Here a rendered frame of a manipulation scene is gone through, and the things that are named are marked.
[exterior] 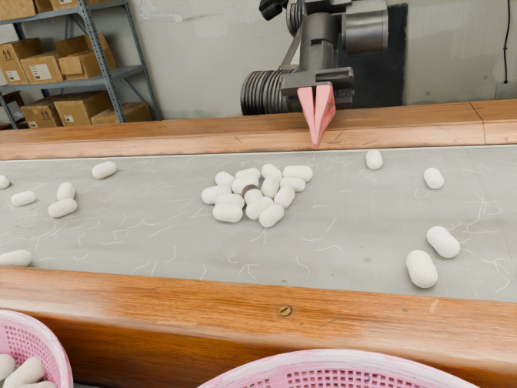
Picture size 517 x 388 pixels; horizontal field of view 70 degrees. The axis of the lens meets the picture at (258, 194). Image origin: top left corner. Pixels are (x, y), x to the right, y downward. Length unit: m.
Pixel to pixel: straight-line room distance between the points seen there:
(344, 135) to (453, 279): 0.29
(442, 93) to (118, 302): 2.37
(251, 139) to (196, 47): 2.24
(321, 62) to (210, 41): 2.22
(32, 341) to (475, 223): 0.40
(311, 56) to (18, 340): 0.47
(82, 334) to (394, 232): 0.29
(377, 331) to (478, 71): 2.33
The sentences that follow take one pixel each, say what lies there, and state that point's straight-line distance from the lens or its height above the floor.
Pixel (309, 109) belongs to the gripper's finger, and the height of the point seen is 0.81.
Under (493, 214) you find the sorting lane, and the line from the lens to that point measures 0.43.
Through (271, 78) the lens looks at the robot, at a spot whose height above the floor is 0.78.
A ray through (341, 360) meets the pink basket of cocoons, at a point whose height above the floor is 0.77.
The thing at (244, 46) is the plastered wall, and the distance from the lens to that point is 2.66.
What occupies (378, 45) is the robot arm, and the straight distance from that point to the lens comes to 0.60.
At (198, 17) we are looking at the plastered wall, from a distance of 2.77.
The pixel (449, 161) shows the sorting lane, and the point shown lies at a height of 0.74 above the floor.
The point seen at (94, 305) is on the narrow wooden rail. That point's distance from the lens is 0.34.
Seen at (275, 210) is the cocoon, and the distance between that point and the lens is 0.40.
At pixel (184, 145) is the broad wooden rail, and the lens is 0.64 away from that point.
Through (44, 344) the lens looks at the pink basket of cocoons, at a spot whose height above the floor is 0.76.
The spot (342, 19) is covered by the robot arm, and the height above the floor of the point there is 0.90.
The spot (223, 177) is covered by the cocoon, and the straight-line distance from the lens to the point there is 0.48.
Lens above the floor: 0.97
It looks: 29 degrees down
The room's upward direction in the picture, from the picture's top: 9 degrees counter-clockwise
